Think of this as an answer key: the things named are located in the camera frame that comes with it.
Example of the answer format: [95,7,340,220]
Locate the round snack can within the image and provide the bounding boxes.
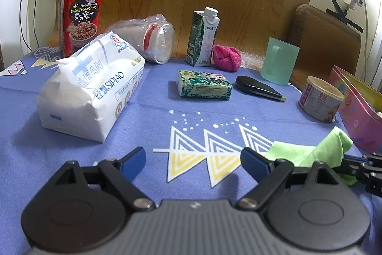
[298,76,345,123]

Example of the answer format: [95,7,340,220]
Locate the green patterned tissue packet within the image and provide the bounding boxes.
[177,70,233,100]

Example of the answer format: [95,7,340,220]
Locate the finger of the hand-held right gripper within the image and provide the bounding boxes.
[343,153,382,166]
[337,164,382,199]

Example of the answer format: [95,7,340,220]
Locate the green plastic mug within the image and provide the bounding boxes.
[260,37,300,85]

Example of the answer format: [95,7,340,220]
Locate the pink cloth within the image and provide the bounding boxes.
[211,45,242,72]

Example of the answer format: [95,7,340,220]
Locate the green white milk carton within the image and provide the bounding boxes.
[186,7,221,67]

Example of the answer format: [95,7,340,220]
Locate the brown chair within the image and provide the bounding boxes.
[288,4,361,85]

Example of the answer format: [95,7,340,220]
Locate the pink biscuit tin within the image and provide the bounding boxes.
[328,65,382,154]

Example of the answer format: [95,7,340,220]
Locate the clear plastic jar, red lid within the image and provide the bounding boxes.
[104,14,175,64]

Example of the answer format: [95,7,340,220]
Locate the large white tissue pack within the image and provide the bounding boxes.
[36,32,146,142]

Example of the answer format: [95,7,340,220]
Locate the black tape cross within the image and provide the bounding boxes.
[325,0,365,33]

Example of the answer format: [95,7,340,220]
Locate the blue printed tablecloth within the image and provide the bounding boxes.
[0,46,382,255]

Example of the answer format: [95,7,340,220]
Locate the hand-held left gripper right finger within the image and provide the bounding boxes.
[237,147,341,211]

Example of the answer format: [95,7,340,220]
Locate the red snack box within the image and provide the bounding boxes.
[58,0,106,58]

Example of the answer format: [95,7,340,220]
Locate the green cloth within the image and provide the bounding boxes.
[264,126,359,186]

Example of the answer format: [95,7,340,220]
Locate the white cable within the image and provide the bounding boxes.
[360,0,371,82]

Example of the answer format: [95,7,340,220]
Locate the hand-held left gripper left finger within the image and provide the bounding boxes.
[53,147,156,211]

